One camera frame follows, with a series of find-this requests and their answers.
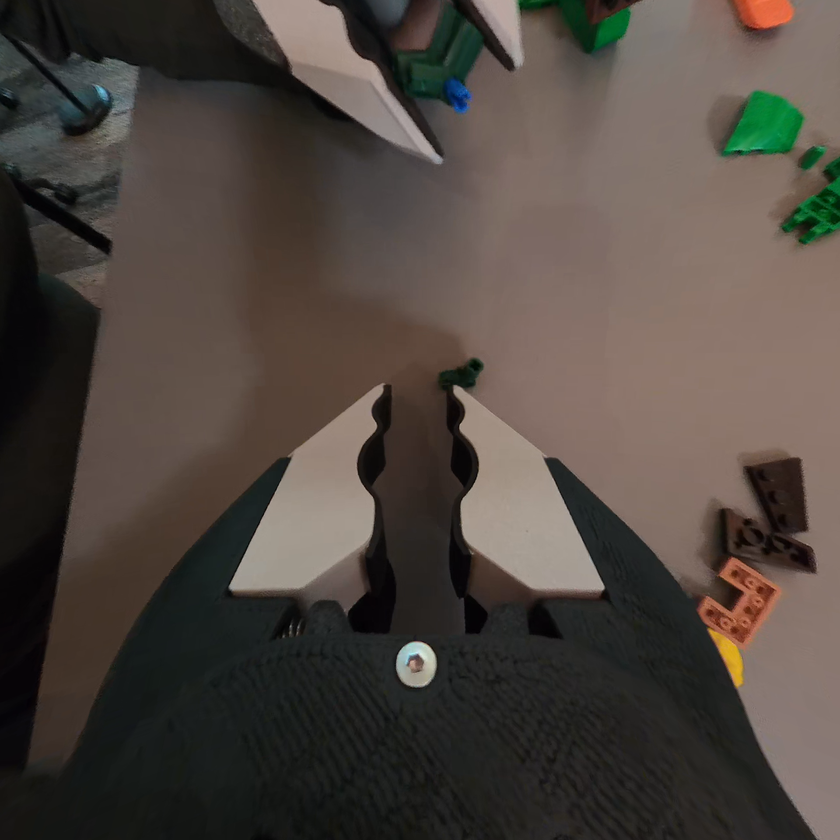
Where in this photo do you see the grey desk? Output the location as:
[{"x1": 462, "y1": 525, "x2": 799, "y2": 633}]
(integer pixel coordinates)
[{"x1": 29, "y1": 0, "x2": 840, "y2": 840}]

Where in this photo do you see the pile of green bricks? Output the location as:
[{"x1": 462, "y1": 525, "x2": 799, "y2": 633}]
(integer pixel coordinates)
[{"x1": 721, "y1": 89, "x2": 840, "y2": 246}]

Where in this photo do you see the green and brown brick build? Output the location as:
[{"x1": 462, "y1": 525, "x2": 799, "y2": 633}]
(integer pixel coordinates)
[{"x1": 556, "y1": 0, "x2": 635, "y2": 55}]

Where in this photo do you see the small dark green brick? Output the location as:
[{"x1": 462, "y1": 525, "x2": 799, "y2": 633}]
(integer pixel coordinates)
[{"x1": 437, "y1": 357, "x2": 487, "y2": 393}]

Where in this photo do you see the orange brick separator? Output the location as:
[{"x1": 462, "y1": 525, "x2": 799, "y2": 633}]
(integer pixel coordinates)
[{"x1": 732, "y1": 0, "x2": 795, "y2": 31}]

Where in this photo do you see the terracotta corner brick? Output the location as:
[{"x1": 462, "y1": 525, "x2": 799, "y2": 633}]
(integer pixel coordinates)
[{"x1": 697, "y1": 556, "x2": 782, "y2": 646}]

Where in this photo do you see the black office chair base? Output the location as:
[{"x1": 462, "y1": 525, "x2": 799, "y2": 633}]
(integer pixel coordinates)
[{"x1": 0, "y1": 31, "x2": 116, "y2": 257}]

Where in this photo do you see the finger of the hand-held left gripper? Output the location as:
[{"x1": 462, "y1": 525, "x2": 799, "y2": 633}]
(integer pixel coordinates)
[
  {"x1": 451, "y1": 0, "x2": 526, "y2": 72},
  {"x1": 252, "y1": 0, "x2": 445, "y2": 165}
]

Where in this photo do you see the person's dark clothed torso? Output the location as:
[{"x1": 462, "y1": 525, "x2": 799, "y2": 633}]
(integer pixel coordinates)
[{"x1": 0, "y1": 167, "x2": 102, "y2": 775}]

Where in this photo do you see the dark green brick assembly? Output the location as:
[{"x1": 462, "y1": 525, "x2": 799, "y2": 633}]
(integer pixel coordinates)
[{"x1": 392, "y1": 3, "x2": 488, "y2": 116}]

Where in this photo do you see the yellow round brick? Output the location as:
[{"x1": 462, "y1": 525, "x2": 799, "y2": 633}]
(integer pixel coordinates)
[{"x1": 707, "y1": 628, "x2": 747, "y2": 689}]

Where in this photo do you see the person's left forearm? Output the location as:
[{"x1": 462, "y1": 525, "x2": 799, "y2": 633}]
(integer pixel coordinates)
[{"x1": 0, "y1": 0, "x2": 290, "y2": 85}]

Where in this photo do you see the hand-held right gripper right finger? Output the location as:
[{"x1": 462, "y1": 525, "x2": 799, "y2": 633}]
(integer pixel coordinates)
[{"x1": 445, "y1": 386, "x2": 605, "y2": 634}]

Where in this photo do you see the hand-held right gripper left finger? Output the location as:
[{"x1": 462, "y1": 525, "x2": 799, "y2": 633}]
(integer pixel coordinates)
[{"x1": 228, "y1": 384, "x2": 397, "y2": 634}]

